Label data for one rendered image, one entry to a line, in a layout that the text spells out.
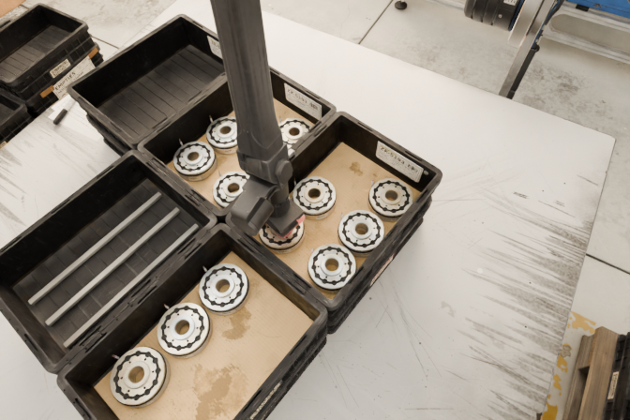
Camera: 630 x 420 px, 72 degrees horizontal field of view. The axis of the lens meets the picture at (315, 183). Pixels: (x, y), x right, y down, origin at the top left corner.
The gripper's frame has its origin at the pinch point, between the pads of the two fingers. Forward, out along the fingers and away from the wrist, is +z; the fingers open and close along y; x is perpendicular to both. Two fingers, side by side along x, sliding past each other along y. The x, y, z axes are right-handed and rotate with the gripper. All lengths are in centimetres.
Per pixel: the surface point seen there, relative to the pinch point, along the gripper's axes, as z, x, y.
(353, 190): 4.0, 20.1, 4.7
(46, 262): 6, -42, -32
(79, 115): 21, -14, -80
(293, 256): 3.8, -1.9, 6.7
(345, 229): 0.5, 9.9, 11.2
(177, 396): 3.5, -36.8, 11.6
